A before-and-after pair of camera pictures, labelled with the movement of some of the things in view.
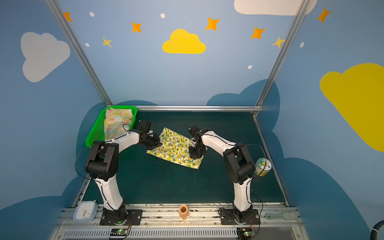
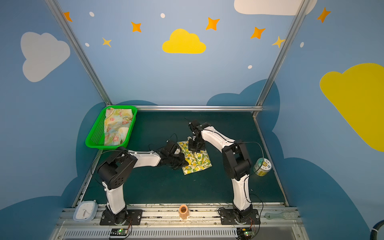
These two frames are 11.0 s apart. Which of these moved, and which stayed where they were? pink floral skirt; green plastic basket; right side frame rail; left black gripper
Moved: left black gripper
Stayed: green plastic basket; pink floral skirt; right side frame rail
